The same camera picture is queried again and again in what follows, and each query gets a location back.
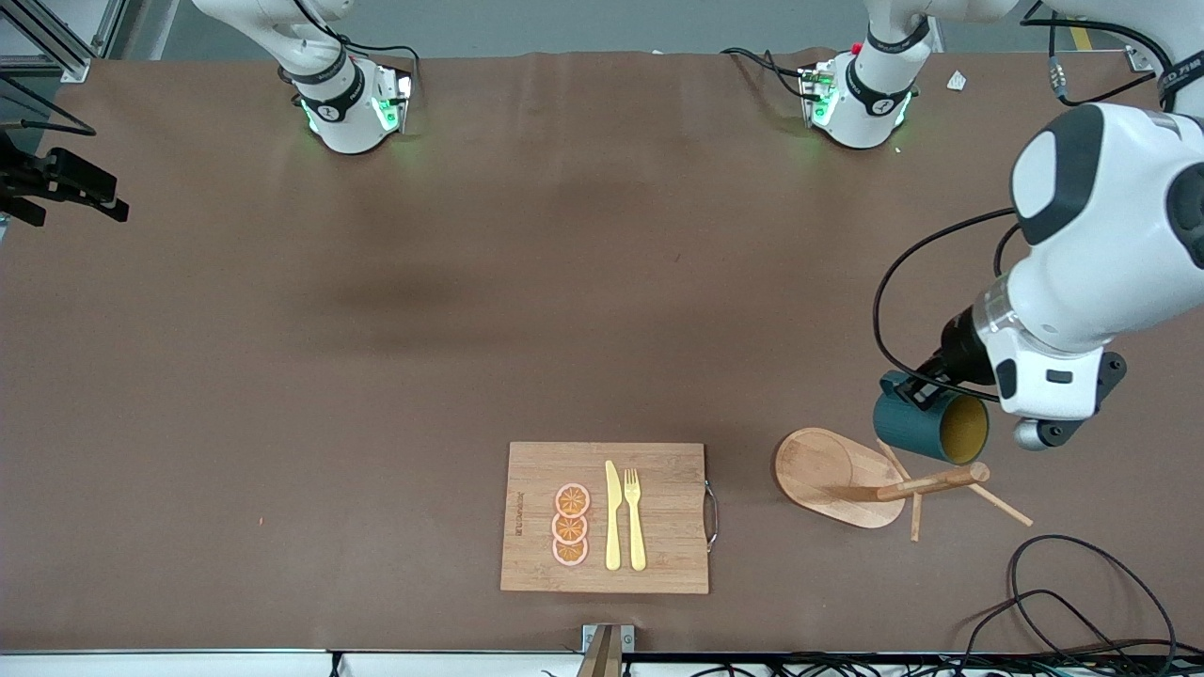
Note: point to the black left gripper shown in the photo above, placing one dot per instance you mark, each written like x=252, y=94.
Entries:
x=961, y=350

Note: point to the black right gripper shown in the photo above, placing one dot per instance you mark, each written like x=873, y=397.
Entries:
x=39, y=175

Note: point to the dark green cup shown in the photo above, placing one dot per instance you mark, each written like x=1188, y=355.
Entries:
x=917, y=432

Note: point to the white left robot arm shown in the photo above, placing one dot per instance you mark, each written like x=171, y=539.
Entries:
x=1101, y=244

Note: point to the wooden mug rack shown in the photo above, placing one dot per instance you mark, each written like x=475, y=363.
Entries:
x=828, y=475

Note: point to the bamboo cutting board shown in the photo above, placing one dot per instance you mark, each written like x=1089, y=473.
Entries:
x=668, y=508

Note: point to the small white paper scrap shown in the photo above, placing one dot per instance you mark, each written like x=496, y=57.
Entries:
x=957, y=81

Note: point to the yellow plastic fork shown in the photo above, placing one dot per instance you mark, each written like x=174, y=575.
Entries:
x=637, y=536

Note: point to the yellow plastic knife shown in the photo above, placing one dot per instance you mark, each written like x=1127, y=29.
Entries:
x=613, y=527

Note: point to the toy orange slice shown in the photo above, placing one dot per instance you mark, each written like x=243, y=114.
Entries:
x=572, y=499
x=569, y=528

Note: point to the brown table mat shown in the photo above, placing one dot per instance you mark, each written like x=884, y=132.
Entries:
x=376, y=470

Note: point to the metal table edge bracket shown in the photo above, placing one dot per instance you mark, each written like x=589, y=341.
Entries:
x=625, y=637

